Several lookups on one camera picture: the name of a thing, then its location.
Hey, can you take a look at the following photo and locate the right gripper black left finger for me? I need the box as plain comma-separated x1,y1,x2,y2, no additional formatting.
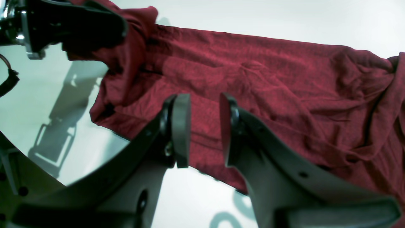
13,94,191,228

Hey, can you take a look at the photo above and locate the black cable bundle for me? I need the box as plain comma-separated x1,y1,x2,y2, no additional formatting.
0,54,20,97

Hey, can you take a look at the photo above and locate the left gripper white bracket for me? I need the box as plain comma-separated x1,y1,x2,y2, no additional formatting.
0,0,128,60

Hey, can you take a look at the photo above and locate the dark red long-sleeve shirt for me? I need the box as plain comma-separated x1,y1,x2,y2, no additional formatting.
63,0,405,210

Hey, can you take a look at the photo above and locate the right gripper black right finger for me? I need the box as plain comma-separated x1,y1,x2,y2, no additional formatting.
220,93,401,228

